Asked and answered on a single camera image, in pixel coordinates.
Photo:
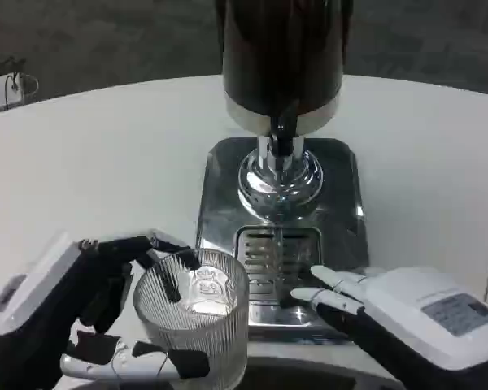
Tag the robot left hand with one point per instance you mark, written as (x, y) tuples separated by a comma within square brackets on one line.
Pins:
[(44, 300)]

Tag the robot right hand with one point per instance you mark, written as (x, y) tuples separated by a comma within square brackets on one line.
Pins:
[(415, 321)]

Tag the clear ribbed glass cup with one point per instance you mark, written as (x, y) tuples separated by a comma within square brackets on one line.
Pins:
[(195, 313)]

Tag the steel drip tray with grid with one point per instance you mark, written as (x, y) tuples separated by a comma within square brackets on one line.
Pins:
[(282, 239)]

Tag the dark drink dispenser with tap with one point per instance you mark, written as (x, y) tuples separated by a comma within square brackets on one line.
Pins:
[(281, 93)]

